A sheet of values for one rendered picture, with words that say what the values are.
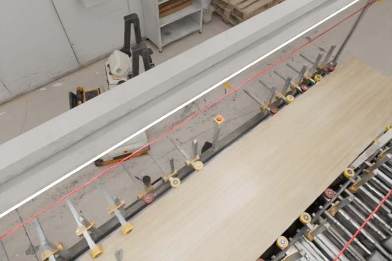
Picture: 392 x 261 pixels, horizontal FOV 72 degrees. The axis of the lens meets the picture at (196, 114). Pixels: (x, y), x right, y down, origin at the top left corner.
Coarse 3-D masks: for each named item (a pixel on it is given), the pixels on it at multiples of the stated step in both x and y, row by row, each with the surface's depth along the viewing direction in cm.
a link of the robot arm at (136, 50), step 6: (132, 48) 218; (138, 48) 216; (144, 48) 216; (132, 54) 216; (138, 54) 218; (132, 60) 224; (138, 60) 225; (132, 66) 230; (138, 66) 230; (132, 72) 235; (138, 72) 235
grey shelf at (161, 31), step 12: (144, 0) 404; (156, 0) 387; (168, 0) 392; (192, 0) 458; (144, 12) 425; (156, 12) 393; (180, 12) 436; (192, 12) 441; (144, 24) 448; (156, 24) 415; (168, 24) 478; (180, 24) 479; (192, 24) 480; (156, 36) 433; (168, 36) 459; (180, 36) 460
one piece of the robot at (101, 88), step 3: (78, 87) 272; (81, 87) 282; (93, 87) 297; (96, 87) 297; (99, 87) 297; (102, 87) 298; (78, 90) 269; (81, 90) 280; (84, 90) 294; (99, 90) 295; (102, 90) 295; (78, 93) 267; (99, 93) 292; (78, 96) 264; (81, 96) 288; (78, 99) 262; (81, 99) 264; (78, 102) 261; (81, 102) 262; (84, 102) 284
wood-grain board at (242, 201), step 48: (336, 96) 289; (384, 96) 291; (240, 144) 250; (288, 144) 252; (336, 144) 253; (192, 192) 222; (240, 192) 223; (288, 192) 224; (144, 240) 199; (192, 240) 200; (240, 240) 201
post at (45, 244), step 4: (44, 240) 175; (44, 244) 173; (48, 244) 175; (52, 244) 183; (44, 248) 175; (48, 248) 179; (52, 248) 183; (56, 248) 186; (60, 252) 194; (64, 252) 199; (68, 252) 208; (64, 256) 203
